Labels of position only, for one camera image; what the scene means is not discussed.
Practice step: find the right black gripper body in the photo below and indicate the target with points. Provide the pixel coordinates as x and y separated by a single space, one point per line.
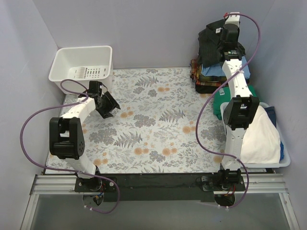
214 32

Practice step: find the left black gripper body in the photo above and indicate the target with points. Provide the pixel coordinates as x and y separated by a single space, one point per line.
105 103

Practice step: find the black pinstriped long sleeve shirt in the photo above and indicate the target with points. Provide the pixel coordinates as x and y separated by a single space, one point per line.
208 42

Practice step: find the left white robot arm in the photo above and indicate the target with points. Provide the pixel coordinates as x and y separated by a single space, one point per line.
66 140

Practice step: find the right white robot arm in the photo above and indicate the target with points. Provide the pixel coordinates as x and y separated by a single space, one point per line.
240 111

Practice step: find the white plastic bin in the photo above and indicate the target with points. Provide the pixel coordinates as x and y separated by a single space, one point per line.
83 64

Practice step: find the light blue folded shirt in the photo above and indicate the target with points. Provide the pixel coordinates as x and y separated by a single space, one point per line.
216 71

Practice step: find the plaid folded shirt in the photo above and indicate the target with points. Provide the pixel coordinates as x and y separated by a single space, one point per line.
204 84

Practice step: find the floral table mat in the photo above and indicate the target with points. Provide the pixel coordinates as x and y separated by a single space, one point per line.
163 126

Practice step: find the green folded shirt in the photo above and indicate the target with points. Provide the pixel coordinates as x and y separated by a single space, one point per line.
222 96

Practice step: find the white garment in basket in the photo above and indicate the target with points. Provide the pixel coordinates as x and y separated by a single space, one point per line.
261 142

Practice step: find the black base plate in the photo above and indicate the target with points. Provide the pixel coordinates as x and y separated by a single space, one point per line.
160 186

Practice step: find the aluminium rail frame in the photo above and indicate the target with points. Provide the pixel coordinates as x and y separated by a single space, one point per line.
262 183

